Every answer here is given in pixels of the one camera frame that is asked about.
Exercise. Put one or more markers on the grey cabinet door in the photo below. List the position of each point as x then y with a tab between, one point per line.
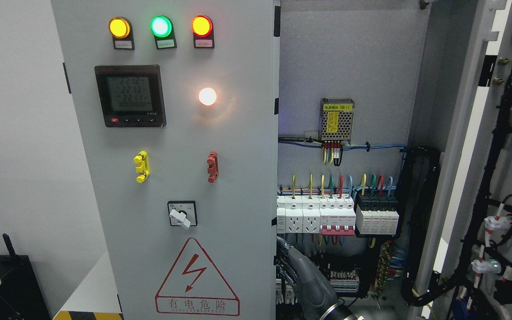
237	213
477	218

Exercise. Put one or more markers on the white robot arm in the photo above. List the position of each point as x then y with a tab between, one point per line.
338	312

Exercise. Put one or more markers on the white glowing indicator lamp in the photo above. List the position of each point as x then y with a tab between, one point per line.
207	96

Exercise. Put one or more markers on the white socket breaker row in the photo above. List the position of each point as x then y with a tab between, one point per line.
315	215

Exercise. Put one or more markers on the perforated metal power supply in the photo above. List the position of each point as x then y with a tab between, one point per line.
336	119

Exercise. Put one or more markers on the grey cabinet body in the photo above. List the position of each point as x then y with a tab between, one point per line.
413	74

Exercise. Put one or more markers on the black surge protector block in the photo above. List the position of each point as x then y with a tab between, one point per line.
377	214

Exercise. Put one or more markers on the black digital power meter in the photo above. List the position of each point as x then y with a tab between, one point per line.
131	95

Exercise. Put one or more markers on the red electric hazard sticker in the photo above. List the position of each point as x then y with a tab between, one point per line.
195	286

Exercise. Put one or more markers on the red indicator lamp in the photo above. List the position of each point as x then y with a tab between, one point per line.
203	32

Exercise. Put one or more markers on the green indicator lamp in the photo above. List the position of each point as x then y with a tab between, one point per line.
162	29

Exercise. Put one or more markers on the yellow indicator lamp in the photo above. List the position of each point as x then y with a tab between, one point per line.
122	33

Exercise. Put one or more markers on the black box at left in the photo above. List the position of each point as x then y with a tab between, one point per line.
20	294

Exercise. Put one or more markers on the red terminal post block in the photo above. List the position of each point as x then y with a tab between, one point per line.
213	167

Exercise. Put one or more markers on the white rotary selector switch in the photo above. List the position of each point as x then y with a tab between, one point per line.
182	213

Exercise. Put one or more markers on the yellow terminal post block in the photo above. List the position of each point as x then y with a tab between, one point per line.
142	166

